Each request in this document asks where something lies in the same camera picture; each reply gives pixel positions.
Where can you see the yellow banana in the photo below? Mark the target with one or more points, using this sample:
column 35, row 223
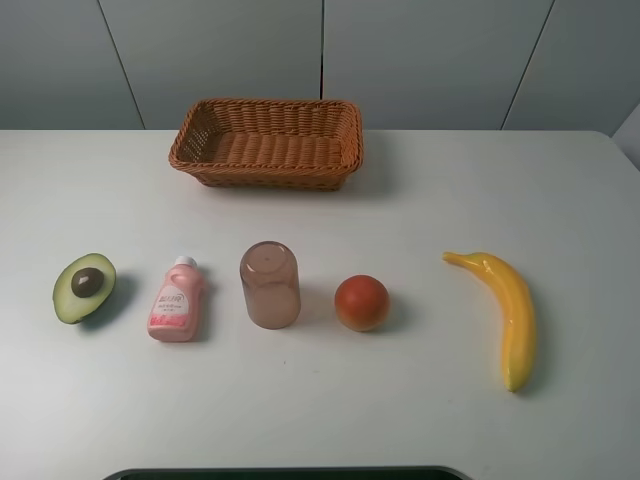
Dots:
column 519, row 337

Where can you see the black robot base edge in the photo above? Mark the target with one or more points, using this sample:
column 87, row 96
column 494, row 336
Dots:
column 288, row 473

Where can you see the brown wicker basket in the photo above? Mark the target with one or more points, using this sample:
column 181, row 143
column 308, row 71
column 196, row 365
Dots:
column 296, row 144

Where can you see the translucent brown plastic cup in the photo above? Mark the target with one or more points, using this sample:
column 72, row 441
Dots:
column 270, row 281

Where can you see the red tomato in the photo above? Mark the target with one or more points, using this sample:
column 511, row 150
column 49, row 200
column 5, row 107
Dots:
column 362, row 303

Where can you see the pink bottle white cap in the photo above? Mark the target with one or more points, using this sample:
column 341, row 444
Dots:
column 176, row 311

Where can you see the halved avocado with pit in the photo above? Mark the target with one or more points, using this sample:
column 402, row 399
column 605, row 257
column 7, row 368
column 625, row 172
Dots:
column 82, row 287

